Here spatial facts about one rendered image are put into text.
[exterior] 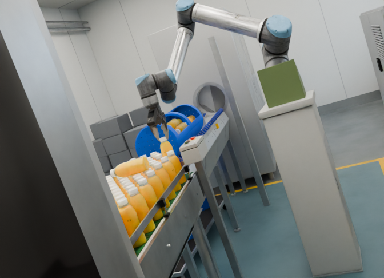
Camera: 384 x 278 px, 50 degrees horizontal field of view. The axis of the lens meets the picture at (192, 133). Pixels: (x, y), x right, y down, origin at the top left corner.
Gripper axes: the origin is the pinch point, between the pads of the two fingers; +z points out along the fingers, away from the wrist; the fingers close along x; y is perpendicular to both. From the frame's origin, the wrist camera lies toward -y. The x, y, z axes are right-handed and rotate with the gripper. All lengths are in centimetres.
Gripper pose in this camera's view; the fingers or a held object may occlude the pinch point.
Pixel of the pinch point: (163, 138)
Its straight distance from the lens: 230.8
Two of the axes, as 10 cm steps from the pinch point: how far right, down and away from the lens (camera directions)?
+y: 2.0, -2.1, 9.6
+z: 3.3, 9.3, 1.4
